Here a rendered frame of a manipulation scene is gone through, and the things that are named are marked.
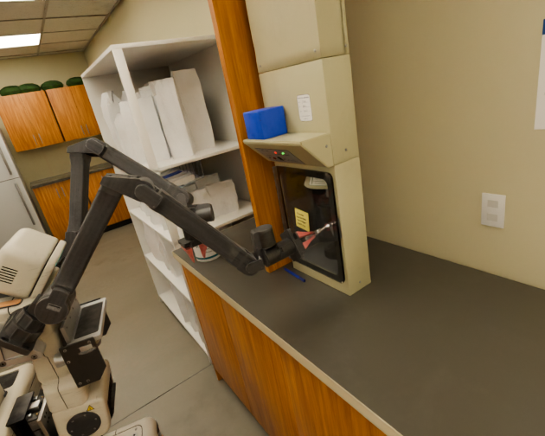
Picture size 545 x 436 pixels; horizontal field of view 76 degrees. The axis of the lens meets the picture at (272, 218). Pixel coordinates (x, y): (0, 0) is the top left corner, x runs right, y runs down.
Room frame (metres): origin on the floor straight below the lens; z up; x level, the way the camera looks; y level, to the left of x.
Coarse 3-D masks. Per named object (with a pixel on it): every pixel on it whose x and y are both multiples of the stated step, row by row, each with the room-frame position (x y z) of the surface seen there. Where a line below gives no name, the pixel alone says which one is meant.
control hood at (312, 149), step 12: (288, 132) 1.19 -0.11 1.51; (252, 144) 1.20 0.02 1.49; (264, 144) 1.13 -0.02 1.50; (276, 144) 1.07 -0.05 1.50; (288, 144) 1.01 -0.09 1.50; (300, 144) 0.97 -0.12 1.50; (312, 144) 0.98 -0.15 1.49; (324, 144) 1.01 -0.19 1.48; (264, 156) 1.25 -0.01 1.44; (300, 156) 1.04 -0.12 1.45; (312, 156) 0.99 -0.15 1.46; (324, 156) 1.01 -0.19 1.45
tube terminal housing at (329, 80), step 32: (320, 64) 1.03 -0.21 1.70; (288, 96) 1.17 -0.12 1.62; (320, 96) 1.04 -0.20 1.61; (352, 96) 1.08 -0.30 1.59; (288, 128) 1.19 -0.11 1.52; (320, 128) 1.06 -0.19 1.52; (352, 128) 1.07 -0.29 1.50; (352, 160) 1.06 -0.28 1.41; (352, 192) 1.06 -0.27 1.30; (352, 224) 1.05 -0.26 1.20; (352, 256) 1.04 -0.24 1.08; (352, 288) 1.03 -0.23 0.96
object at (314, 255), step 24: (288, 168) 1.20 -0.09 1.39; (288, 192) 1.23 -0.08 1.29; (312, 192) 1.10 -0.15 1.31; (288, 216) 1.25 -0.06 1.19; (312, 216) 1.12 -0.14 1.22; (336, 216) 1.02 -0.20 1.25; (312, 240) 1.14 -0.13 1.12; (336, 240) 1.03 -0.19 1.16; (312, 264) 1.16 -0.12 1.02; (336, 264) 1.05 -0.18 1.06
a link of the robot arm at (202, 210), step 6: (180, 198) 1.23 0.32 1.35; (186, 204) 1.22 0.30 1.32; (198, 204) 1.24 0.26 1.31; (204, 204) 1.24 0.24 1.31; (210, 204) 1.25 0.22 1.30; (198, 210) 1.23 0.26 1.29; (204, 210) 1.22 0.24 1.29; (210, 210) 1.22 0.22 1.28; (204, 216) 1.21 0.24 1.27; (210, 216) 1.21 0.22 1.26
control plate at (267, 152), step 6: (258, 150) 1.21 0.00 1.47; (264, 150) 1.18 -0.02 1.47; (270, 150) 1.14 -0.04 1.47; (276, 150) 1.11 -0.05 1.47; (282, 150) 1.08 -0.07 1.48; (270, 156) 1.21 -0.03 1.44; (276, 156) 1.17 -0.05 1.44; (282, 156) 1.13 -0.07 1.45; (288, 156) 1.10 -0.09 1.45; (294, 156) 1.07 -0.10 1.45; (288, 162) 1.16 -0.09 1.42; (294, 162) 1.13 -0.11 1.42; (300, 162) 1.09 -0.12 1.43
